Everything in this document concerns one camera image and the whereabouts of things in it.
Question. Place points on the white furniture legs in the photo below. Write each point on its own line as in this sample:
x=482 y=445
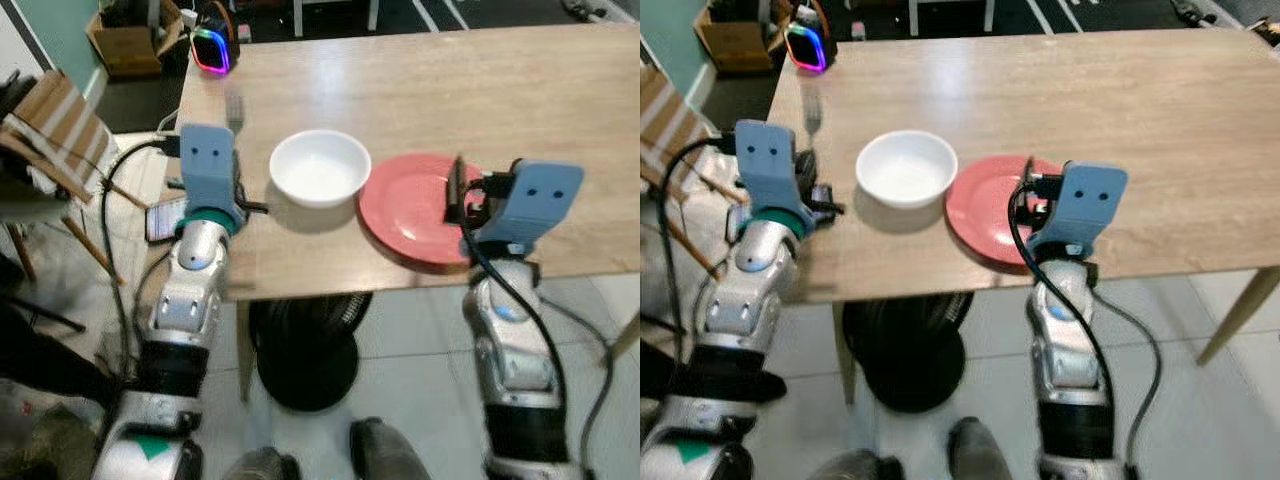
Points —
x=913 y=15
x=298 y=15

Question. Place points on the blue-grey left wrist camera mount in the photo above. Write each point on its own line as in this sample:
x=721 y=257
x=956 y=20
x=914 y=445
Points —
x=205 y=165
x=765 y=165

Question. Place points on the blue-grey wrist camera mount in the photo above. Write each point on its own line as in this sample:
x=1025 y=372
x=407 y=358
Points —
x=205 y=165
x=535 y=200
x=1090 y=205
x=765 y=165

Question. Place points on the red plate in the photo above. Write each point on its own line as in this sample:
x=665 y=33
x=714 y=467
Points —
x=985 y=215
x=400 y=215

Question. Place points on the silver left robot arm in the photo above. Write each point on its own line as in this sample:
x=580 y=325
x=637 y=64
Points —
x=190 y=290
x=745 y=300

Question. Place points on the silver fork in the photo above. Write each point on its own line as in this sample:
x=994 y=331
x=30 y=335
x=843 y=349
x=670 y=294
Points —
x=235 y=105
x=813 y=105

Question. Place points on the brown cardboard box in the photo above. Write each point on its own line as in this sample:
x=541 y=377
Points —
x=735 y=42
x=125 y=45

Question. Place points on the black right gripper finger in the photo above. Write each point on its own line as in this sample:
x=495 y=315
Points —
x=455 y=195
x=1028 y=168

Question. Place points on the grey left robot foot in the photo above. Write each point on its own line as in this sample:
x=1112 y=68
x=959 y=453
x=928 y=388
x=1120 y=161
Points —
x=260 y=465
x=855 y=467

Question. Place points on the white bowl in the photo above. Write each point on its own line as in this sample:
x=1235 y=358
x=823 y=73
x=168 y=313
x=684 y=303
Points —
x=320 y=175
x=905 y=175

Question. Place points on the black speaker with rainbow light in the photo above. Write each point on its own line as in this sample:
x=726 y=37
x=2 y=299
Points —
x=805 y=45
x=212 y=50

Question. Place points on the grey right robot foot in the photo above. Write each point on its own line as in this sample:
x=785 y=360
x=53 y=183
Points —
x=385 y=455
x=980 y=455

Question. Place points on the wooden chair with striped cushion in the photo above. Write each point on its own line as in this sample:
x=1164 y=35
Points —
x=665 y=120
x=60 y=125

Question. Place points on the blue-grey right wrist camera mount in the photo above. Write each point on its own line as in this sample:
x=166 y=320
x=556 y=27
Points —
x=535 y=200
x=1090 y=205

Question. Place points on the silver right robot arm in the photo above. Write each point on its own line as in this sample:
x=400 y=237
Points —
x=1065 y=340
x=510 y=330

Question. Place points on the light wooden table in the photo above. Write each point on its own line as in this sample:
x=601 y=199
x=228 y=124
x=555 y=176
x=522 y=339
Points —
x=450 y=90
x=1100 y=100

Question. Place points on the grey robot foot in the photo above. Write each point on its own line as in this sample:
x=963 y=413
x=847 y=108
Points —
x=260 y=465
x=855 y=467
x=980 y=455
x=385 y=455

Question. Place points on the black rug with white lines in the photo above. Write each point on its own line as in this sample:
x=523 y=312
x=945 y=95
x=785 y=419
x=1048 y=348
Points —
x=480 y=12

